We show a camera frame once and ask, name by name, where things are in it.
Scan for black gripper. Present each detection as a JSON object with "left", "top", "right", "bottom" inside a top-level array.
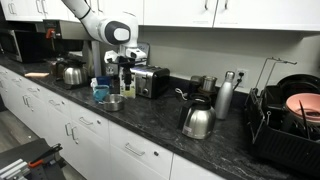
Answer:
[{"left": 115, "top": 56, "right": 135, "bottom": 92}]

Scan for white couscous box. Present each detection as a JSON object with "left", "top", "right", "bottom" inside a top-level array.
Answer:
[{"left": 118, "top": 71, "right": 137, "bottom": 100}]

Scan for small silver pot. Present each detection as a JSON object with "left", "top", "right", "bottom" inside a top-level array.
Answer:
[{"left": 99, "top": 93, "right": 127, "bottom": 113}]

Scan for black and silver toaster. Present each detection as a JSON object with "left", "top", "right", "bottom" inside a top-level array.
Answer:
[{"left": 130, "top": 64, "right": 171, "bottom": 100}]

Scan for teal ceramic mug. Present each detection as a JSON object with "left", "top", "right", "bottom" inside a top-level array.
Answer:
[{"left": 92, "top": 84, "right": 111, "bottom": 103}]

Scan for small handwritten whiteboard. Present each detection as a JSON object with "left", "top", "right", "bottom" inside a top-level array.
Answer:
[{"left": 136, "top": 41, "right": 151, "bottom": 68}]

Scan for steel carafe black lid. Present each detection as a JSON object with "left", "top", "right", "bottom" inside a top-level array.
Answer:
[{"left": 61, "top": 63, "right": 89, "bottom": 86}]

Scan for white lower cabinets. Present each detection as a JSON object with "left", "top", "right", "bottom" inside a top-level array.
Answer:
[{"left": 0, "top": 64, "right": 228, "bottom": 180}]

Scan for white cabinets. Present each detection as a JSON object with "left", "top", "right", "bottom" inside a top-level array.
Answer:
[
  {"left": 0, "top": 64, "right": 228, "bottom": 180},
  {"left": 0, "top": 0, "right": 320, "bottom": 33}
]

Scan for steel carafe with white label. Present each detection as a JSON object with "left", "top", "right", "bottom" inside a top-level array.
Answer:
[{"left": 178, "top": 94, "right": 217, "bottom": 141}]

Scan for steel tumbler cup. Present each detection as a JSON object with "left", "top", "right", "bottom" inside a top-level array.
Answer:
[{"left": 200, "top": 75, "right": 218, "bottom": 94}]

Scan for black commercial coffee brewer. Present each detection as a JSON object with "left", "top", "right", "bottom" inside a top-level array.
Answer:
[{"left": 34, "top": 19, "right": 103, "bottom": 90}]

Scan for steel water bottle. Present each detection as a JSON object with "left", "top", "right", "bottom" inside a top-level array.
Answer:
[{"left": 213, "top": 70, "right": 236, "bottom": 121}]

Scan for black clamp orange tip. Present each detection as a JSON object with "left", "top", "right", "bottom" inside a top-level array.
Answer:
[{"left": 27, "top": 143, "right": 64, "bottom": 169}]

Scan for black power plug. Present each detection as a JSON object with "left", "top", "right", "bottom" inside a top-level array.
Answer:
[{"left": 233, "top": 71, "right": 246, "bottom": 92}]

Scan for black microwave oven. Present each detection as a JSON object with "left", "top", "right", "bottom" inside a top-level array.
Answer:
[{"left": 0, "top": 28, "right": 38, "bottom": 65}]

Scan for black work table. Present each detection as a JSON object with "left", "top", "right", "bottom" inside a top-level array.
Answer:
[{"left": 0, "top": 137, "right": 68, "bottom": 180}]

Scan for aluminium extrusion bars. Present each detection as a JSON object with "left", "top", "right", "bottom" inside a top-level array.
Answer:
[{"left": 0, "top": 157, "right": 32, "bottom": 180}]

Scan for white upper cabinets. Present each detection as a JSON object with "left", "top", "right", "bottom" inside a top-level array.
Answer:
[{"left": 0, "top": 0, "right": 320, "bottom": 33}]

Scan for black dish rack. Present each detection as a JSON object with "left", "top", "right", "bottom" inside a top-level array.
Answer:
[{"left": 242, "top": 73, "right": 320, "bottom": 176}]

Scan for black pan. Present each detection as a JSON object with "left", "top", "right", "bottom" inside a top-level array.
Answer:
[{"left": 275, "top": 73, "right": 320, "bottom": 98}]

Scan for pink bowl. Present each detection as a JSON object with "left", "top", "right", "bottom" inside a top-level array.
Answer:
[{"left": 285, "top": 92, "right": 320, "bottom": 125}]

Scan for black utensil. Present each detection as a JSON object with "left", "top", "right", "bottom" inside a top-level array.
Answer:
[{"left": 297, "top": 99, "right": 313, "bottom": 140}]

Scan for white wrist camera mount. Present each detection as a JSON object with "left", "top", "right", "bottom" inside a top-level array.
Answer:
[{"left": 103, "top": 47, "right": 148, "bottom": 66}]

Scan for white cable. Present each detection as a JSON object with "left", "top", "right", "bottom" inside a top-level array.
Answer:
[{"left": 174, "top": 87, "right": 189, "bottom": 101}]

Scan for white wall outlet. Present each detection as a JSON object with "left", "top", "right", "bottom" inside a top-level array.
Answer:
[{"left": 235, "top": 67, "right": 250, "bottom": 90}]

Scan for chrome wire holder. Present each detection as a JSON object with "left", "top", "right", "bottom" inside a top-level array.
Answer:
[{"left": 249, "top": 56, "right": 298, "bottom": 145}]

